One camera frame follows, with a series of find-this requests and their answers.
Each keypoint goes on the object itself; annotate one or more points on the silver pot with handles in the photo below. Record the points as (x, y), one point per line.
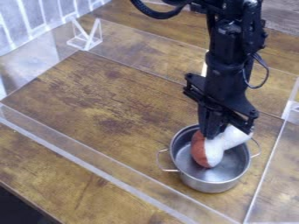
(218, 178)

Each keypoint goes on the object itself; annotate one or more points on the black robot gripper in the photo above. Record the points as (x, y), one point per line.
(218, 93)

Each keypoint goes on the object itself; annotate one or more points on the clear acrylic triangle bracket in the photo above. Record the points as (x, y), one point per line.
(85, 40)

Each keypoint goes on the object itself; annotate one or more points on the plush mushroom brown white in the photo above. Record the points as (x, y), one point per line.
(206, 151)

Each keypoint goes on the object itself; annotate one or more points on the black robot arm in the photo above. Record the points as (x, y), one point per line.
(236, 38)

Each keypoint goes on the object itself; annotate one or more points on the clear acrylic enclosure panel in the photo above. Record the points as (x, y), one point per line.
(274, 197)

